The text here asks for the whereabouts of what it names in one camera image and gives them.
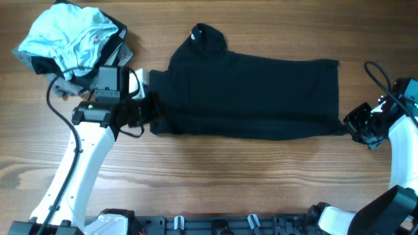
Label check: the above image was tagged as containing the black t-shirt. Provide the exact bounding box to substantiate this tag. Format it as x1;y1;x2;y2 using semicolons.
149;23;346;140

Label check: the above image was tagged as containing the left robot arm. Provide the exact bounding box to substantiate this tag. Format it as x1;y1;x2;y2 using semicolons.
8;66;160;234

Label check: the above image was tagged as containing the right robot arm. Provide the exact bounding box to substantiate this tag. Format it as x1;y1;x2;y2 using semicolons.
306;78;417;234

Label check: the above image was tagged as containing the black folded garment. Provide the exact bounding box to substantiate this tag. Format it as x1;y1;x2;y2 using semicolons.
31;12;127;89

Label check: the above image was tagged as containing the light blue garment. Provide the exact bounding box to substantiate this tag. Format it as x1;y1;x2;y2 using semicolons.
18;3;118;81

